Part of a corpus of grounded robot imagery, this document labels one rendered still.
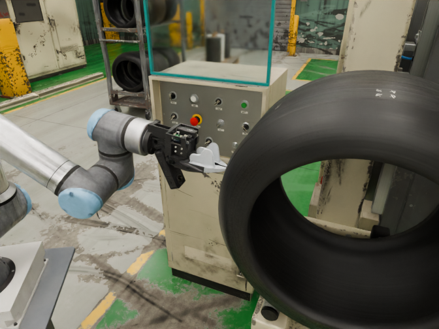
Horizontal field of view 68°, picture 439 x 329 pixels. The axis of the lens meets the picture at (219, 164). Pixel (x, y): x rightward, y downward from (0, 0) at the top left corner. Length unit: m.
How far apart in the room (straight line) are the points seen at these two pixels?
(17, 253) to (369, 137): 1.34
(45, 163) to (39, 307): 0.71
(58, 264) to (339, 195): 1.15
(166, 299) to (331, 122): 1.71
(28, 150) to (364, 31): 0.84
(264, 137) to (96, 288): 1.81
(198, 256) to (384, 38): 1.47
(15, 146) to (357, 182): 0.91
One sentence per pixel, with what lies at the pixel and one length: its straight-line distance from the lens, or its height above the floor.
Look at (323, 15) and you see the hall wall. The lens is 9.80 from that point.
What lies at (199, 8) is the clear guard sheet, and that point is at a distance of 1.40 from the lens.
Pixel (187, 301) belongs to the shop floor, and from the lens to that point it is 2.07.
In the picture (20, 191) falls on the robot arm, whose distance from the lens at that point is 1.44.
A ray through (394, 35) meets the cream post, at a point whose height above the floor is 1.52.
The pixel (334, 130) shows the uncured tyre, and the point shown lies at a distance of 0.55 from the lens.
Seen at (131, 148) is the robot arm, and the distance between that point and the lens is 0.82.
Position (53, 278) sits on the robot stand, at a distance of 1.51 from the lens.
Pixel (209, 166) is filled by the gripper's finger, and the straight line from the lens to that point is 0.76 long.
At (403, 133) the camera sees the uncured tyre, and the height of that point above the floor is 1.43.
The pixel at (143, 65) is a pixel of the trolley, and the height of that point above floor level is 0.75.
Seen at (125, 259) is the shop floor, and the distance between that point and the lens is 2.37.
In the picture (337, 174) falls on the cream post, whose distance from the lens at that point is 1.03.
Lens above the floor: 1.61
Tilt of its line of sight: 29 degrees down
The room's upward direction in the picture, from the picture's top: straight up
